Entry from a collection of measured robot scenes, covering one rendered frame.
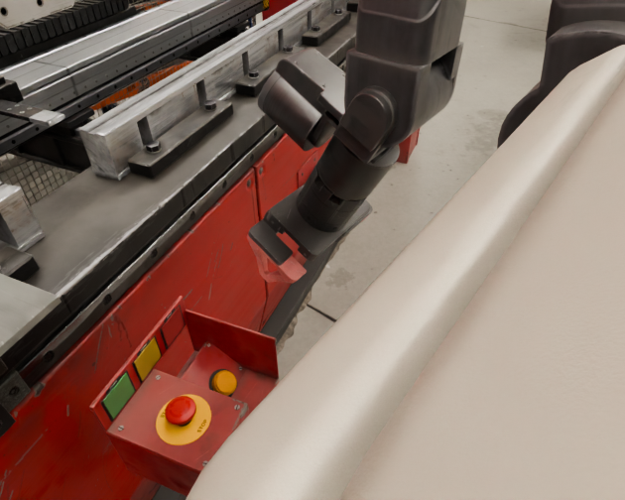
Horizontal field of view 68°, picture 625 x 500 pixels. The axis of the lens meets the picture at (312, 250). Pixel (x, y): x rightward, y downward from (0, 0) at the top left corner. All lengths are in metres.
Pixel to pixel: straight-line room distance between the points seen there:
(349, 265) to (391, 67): 1.68
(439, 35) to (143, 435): 0.57
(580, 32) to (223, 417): 0.58
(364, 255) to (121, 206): 1.33
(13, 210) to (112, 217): 0.15
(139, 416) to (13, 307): 0.23
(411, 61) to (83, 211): 0.69
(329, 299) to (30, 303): 1.40
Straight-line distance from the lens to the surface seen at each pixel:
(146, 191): 0.91
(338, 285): 1.90
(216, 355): 0.79
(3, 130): 1.12
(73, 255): 0.81
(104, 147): 0.93
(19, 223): 0.84
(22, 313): 0.56
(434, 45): 0.33
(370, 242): 2.10
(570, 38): 0.27
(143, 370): 0.71
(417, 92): 0.33
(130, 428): 0.70
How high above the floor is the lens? 1.36
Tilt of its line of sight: 42 degrees down
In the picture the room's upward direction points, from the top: straight up
